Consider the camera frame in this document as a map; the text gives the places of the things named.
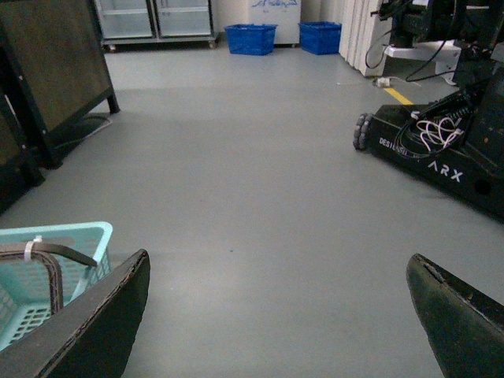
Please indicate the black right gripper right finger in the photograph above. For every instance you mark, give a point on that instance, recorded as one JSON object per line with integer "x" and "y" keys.
{"x": 463, "y": 325}

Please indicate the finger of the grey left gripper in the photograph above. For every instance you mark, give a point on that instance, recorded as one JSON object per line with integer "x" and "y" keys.
{"x": 53, "y": 270}
{"x": 52, "y": 248}

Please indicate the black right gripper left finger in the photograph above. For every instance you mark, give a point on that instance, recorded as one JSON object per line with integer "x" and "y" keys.
{"x": 93, "y": 335}

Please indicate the light blue plastic basket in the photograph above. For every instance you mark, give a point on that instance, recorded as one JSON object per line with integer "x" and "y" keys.
{"x": 25, "y": 293}

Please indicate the black ARX mobile robot base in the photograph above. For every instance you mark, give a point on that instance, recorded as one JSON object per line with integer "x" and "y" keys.
{"x": 455, "y": 143}

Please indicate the white zip tie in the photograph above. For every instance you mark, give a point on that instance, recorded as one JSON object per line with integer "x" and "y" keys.
{"x": 29, "y": 247}

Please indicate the dark wooden display stand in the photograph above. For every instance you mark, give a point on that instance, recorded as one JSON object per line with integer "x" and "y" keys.
{"x": 53, "y": 73}

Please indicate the glass door cabinet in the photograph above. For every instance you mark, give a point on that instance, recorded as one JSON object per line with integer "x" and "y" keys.
{"x": 126, "y": 23}

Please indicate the blue crate left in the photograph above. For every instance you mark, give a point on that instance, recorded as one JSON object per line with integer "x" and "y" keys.
{"x": 251, "y": 39}

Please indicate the blue crate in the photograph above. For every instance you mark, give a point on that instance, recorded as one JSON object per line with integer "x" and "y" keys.
{"x": 251, "y": 39}
{"x": 320, "y": 37}

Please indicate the blue crate right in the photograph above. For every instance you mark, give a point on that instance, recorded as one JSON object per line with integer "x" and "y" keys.
{"x": 320, "y": 37}

